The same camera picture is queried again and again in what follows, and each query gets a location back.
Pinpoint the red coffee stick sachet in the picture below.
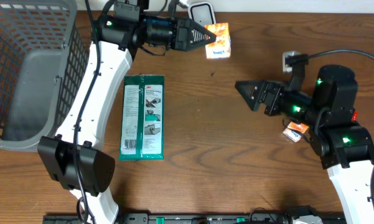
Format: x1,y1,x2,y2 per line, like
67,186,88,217
352,110,358,121

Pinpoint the grey plastic basket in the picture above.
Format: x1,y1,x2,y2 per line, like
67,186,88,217
0,0,88,152

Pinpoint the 3M comfort grip gloves pack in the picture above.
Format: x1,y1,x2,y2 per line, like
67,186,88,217
118,75,165,161

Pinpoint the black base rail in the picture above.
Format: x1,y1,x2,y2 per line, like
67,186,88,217
42,213,347,224

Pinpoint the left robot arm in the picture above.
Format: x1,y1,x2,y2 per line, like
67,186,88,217
37,1,216,223

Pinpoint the orange tissue pack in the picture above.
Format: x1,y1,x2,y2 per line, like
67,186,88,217
205,22,231,59
283,120,310,142

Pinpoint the white barcode scanner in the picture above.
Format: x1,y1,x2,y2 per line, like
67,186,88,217
187,1,217,27

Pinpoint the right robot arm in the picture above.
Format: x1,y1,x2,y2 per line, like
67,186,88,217
235,63,374,223

